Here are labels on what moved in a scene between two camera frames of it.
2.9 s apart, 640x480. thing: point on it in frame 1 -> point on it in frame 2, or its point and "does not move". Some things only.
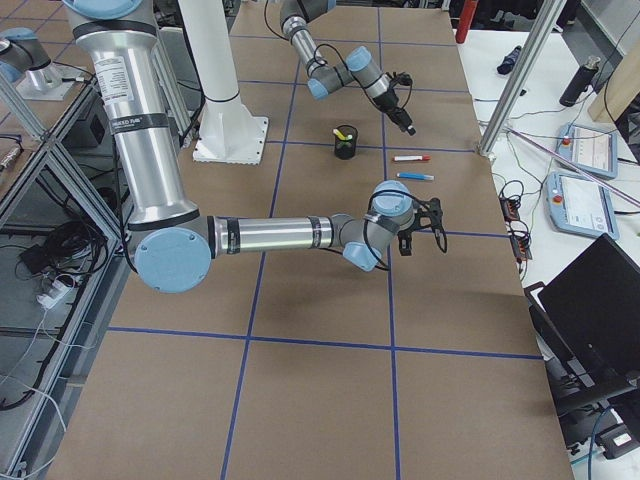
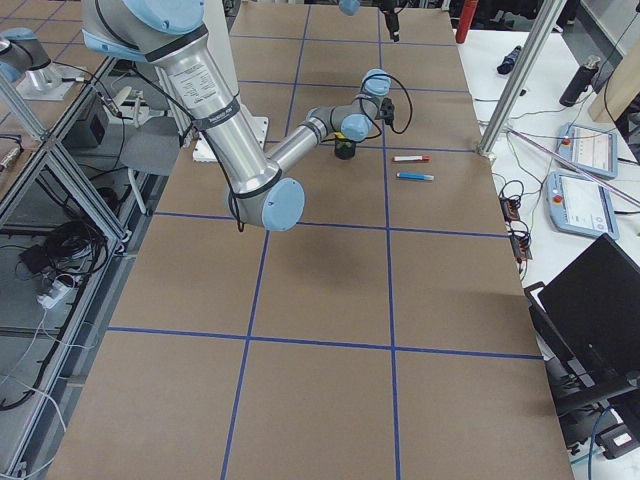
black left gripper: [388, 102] -> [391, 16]
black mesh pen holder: [346, 149] does not move
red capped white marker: [412, 158] does not move
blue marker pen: [416, 176] does not move
